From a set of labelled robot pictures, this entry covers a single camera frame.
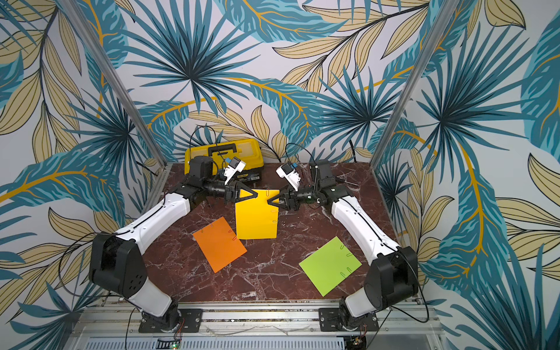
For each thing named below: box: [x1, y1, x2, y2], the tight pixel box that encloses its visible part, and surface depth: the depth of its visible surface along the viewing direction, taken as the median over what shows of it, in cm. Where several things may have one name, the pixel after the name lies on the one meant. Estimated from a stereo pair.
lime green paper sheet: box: [298, 236, 363, 297], surface depth 90 cm
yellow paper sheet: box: [234, 188, 280, 240], surface depth 76 cm
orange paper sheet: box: [192, 216, 248, 274], surface depth 94 cm
